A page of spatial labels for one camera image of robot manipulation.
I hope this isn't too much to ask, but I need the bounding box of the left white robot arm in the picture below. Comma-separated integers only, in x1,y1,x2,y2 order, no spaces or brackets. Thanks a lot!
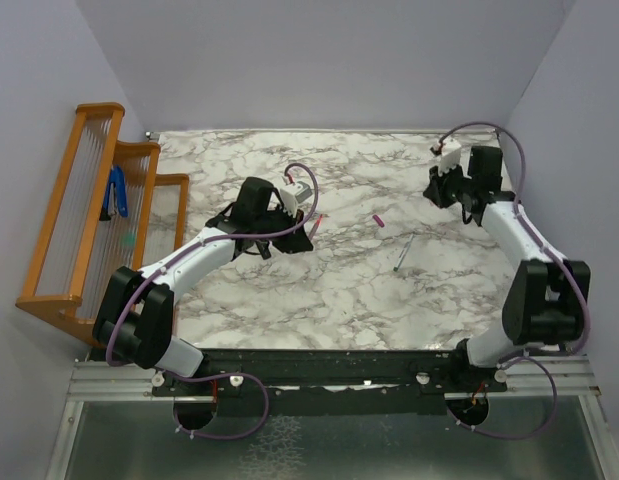
93,177,314,395

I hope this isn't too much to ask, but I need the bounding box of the blue stapler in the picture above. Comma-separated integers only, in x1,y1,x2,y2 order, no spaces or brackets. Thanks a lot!
99,165,129,221

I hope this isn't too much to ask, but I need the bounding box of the white whiteboard marker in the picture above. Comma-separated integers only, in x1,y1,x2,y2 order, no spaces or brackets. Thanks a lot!
393,233,415,272

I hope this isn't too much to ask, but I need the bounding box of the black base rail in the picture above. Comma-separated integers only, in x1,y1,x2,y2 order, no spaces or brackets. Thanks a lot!
151,349,506,417

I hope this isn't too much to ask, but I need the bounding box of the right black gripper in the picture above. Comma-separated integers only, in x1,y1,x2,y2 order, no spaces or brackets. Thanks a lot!
423,159,475,209

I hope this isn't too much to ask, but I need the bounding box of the pink translucent red pen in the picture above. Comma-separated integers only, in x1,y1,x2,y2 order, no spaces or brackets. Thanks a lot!
308,214,323,240

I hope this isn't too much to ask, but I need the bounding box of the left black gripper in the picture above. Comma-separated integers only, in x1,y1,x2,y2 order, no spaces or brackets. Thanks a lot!
253,203,313,254

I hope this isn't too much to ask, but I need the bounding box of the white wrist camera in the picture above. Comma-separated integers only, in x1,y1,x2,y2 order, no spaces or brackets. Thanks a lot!
430,137,462,176
278,181,312,217

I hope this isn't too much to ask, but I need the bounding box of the small green ball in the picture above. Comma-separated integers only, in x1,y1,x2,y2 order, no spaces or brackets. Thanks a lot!
121,232,136,250

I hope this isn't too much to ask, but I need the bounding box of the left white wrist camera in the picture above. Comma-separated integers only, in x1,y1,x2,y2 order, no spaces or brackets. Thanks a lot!
278,181,312,217

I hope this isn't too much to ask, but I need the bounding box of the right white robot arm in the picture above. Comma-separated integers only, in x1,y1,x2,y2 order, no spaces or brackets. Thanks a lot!
424,143,591,391

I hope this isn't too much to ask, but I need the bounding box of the purple pen cap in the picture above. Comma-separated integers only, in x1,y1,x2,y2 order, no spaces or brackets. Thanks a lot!
372,214,385,228

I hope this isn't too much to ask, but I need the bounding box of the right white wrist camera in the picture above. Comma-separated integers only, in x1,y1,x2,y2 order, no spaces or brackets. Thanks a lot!
430,137,462,176

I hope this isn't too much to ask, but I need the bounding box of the wooden tiered rack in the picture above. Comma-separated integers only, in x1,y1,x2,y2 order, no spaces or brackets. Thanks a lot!
16,102,189,345

